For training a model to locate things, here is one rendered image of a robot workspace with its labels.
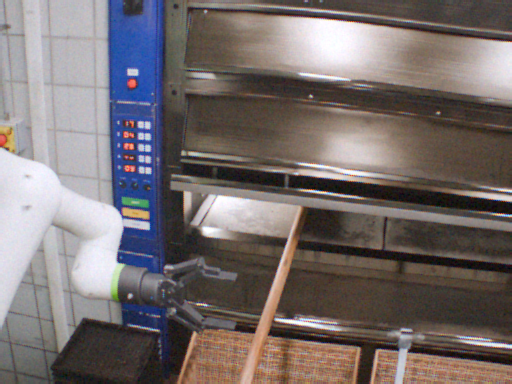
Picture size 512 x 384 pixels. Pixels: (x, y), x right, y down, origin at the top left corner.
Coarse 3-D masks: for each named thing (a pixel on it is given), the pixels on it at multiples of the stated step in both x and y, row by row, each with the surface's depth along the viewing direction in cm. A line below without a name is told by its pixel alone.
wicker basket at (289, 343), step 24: (192, 336) 226; (216, 336) 229; (240, 336) 228; (192, 360) 227; (216, 360) 231; (240, 360) 229; (264, 360) 228; (288, 360) 227; (312, 360) 225; (336, 360) 224
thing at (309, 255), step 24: (192, 240) 220; (216, 240) 218; (240, 240) 217; (264, 240) 218; (336, 264) 214; (360, 264) 212; (384, 264) 210; (408, 264) 209; (432, 264) 207; (456, 264) 208; (480, 264) 208; (504, 264) 208
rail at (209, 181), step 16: (176, 176) 196; (192, 176) 195; (272, 192) 192; (288, 192) 191; (304, 192) 190; (320, 192) 190; (400, 208) 186; (416, 208) 185; (432, 208) 185; (448, 208) 184
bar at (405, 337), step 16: (144, 304) 188; (192, 304) 186; (240, 320) 183; (256, 320) 182; (272, 320) 182; (288, 320) 181; (304, 320) 181; (352, 336) 179; (368, 336) 178; (384, 336) 177; (400, 336) 176; (416, 336) 175; (432, 336) 175; (448, 336) 175; (400, 352) 176; (400, 368) 174
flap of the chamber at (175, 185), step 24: (192, 168) 213; (192, 192) 196; (216, 192) 195; (240, 192) 194; (264, 192) 193; (336, 192) 199; (360, 192) 201; (384, 192) 203; (408, 216) 186; (432, 216) 185; (456, 216) 184
